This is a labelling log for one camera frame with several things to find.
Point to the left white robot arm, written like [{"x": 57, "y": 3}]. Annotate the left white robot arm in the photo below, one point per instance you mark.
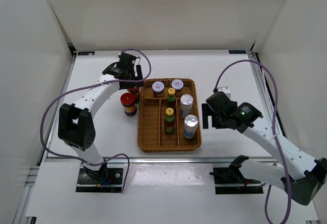
[{"x": 76, "y": 127}]

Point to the yellow cap sauce bottle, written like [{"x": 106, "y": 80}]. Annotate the yellow cap sauce bottle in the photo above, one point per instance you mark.
[
  {"x": 171, "y": 98},
  {"x": 169, "y": 121}
]

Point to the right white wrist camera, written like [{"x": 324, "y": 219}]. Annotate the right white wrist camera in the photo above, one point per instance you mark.
[{"x": 224, "y": 89}]

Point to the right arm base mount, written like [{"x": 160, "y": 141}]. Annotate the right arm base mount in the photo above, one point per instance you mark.
[{"x": 228, "y": 180}]

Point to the red lid sauce jar front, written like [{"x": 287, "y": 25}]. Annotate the red lid sauce jar front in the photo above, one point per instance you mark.
[{"x": 128, "y": 102}]

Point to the purple lid dark jar front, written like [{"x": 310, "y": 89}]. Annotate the purple lid dark jar front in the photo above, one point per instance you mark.
[{"x": 178, "y": 85}]

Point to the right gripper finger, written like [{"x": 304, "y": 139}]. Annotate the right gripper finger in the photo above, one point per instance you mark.
[
  {"x": 206, "y": 113},
  {"x": 217, "y": 123}
]

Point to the wicker divided basket tray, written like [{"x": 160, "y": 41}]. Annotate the wicker divided basket tray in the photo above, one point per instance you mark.
[{"x": 151, "y": 135}]

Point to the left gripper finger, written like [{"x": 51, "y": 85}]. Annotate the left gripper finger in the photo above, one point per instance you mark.
[
  {"x": 129, "y": 84},
  {"x": 139, "y": 76}
]

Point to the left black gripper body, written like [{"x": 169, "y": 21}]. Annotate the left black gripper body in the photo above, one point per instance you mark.
[{"x": 132, "y": 77}]

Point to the silver white can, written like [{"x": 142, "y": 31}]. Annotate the silver white can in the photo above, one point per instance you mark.
[
  {"x": 190, "y": 126},
  {"x": 186, "y": 105}
]

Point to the yellow cap sauce bottle front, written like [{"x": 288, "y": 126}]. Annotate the yellow cap sauce bottle front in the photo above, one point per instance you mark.
[{"x": 169, "y": 121}]

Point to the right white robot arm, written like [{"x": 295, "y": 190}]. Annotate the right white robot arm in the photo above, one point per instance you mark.
[{"x": 300, "y": 174}]

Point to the silver top white can front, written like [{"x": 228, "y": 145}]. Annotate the silver top white can front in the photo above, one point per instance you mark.
[{"x": 190, "y": 126}]

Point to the red lid sauce jar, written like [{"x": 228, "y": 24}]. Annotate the red lid sauce jar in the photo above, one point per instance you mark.
[
  {"x": 128, "y": 102},
  {"x": 135, "y": 92}
]

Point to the purple lid dark jar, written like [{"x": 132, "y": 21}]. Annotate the purple lid dark jar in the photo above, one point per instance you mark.
[
  {"x": 158, "y": 88},
  {"x": 178, "y": 85}
]

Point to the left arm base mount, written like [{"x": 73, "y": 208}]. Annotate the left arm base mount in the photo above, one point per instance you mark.
[{"x": 108, "y": 180}]

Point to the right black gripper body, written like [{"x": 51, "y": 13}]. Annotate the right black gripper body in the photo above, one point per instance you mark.
[{"x": 226, "y": 126}]

